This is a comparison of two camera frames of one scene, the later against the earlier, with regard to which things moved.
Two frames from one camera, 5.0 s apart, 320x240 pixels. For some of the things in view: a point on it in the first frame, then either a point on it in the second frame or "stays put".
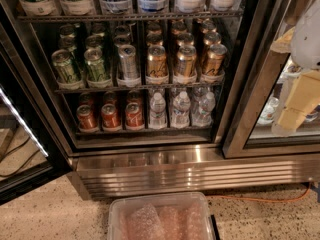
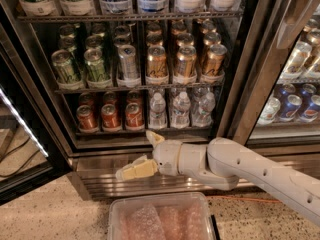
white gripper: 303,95 -> 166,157
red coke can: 134,116 stays put
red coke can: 86,119 stays put
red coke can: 109,97 stays put
